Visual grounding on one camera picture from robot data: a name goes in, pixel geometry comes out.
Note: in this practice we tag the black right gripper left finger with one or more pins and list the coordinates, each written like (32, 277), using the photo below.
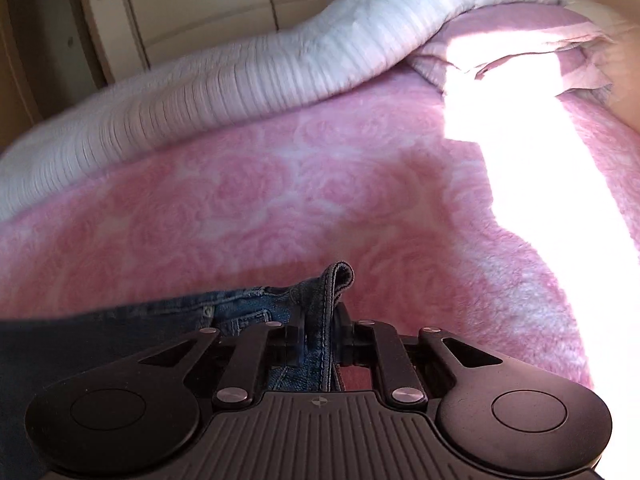
(246, 360)

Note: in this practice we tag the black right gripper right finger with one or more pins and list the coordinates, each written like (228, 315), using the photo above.
(378, 347)

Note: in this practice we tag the pink floral fleece blanket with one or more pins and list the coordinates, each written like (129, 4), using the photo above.
(512, 223)

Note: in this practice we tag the white striped quilt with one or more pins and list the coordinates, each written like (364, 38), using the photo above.
(347, 44)

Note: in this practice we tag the pink pillow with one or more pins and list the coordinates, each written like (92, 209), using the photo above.
(534, 47)

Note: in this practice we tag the cream wardrobe cabinet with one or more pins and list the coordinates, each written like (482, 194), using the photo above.
(56, 53)

